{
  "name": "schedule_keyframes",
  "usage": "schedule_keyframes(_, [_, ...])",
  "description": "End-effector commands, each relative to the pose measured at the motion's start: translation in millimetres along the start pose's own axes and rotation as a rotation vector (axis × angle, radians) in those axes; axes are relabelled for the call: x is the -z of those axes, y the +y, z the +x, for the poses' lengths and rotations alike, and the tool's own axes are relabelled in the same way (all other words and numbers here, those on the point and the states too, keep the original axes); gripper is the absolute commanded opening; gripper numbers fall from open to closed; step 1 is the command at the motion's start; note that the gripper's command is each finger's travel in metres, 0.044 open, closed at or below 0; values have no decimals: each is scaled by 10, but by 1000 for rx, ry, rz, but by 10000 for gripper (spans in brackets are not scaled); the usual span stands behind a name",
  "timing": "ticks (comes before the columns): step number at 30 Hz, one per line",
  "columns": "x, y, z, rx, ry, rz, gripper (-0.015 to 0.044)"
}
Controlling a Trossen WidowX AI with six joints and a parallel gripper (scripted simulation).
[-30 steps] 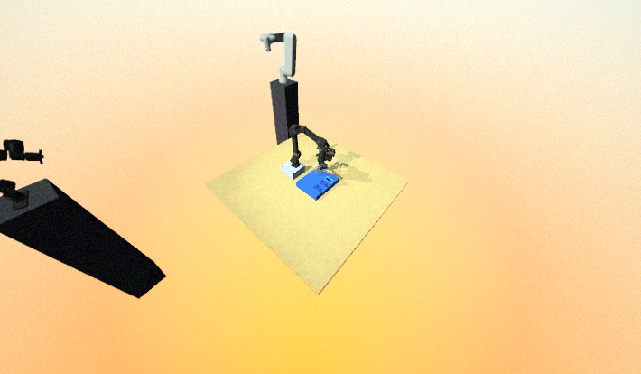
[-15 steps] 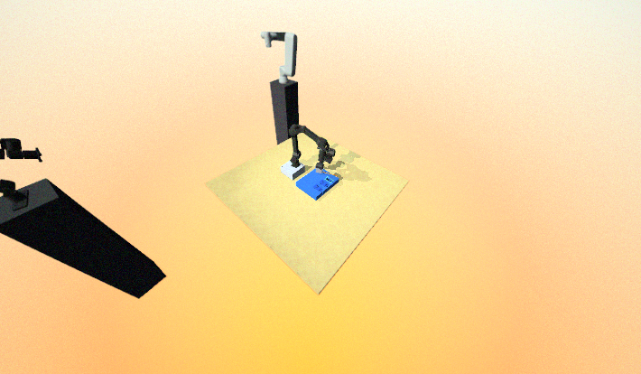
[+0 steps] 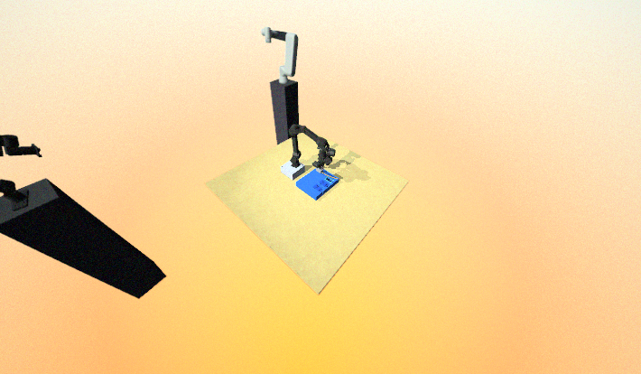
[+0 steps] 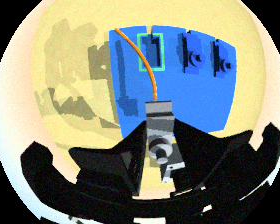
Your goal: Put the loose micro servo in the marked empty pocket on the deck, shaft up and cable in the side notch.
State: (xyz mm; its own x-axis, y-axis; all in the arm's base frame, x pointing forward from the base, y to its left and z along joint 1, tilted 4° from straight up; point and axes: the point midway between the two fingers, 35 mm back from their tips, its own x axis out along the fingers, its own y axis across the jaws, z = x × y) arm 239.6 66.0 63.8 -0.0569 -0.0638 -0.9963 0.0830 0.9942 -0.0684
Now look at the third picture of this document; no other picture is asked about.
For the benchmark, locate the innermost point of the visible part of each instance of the blue flat deck plate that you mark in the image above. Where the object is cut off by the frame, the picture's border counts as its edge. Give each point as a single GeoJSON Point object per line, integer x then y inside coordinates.
{"type": "Point", "coordinates": [316, 184]}

